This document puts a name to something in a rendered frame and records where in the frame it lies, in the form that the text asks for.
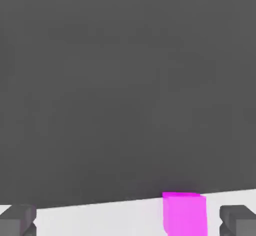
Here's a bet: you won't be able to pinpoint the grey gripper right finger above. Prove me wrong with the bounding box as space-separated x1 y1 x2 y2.
219 204 256 236

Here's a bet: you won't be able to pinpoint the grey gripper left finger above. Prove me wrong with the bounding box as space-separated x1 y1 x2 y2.
0 204 38 236

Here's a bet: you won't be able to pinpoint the large magenta box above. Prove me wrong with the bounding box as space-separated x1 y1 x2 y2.
161 191 209 236

